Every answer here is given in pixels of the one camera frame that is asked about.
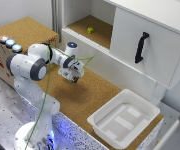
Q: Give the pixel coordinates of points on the white sliding door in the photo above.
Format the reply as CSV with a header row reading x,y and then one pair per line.
x,y
150,46

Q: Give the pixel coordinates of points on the yellow block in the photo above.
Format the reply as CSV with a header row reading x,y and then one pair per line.
x,y
90,30

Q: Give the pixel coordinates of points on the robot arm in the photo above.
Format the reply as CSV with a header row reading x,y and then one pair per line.
x,y
26,66

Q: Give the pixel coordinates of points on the wooden drawer box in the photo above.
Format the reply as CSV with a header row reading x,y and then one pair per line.
x,y
23,33

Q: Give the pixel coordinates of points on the red button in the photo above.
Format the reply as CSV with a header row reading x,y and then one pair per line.
x,y
4,39

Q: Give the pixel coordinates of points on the white plastic box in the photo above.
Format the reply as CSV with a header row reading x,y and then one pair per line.
x,y
123,118

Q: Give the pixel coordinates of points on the green button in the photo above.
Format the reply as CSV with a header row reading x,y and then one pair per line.
x,y
17,48

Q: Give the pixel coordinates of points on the white cabinet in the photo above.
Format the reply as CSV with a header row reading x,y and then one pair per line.
x,y
100,63

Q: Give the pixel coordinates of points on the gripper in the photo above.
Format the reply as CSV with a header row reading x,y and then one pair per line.
x,y
69,72

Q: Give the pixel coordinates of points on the blue button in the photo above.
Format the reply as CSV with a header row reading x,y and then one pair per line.
x,y
10,42

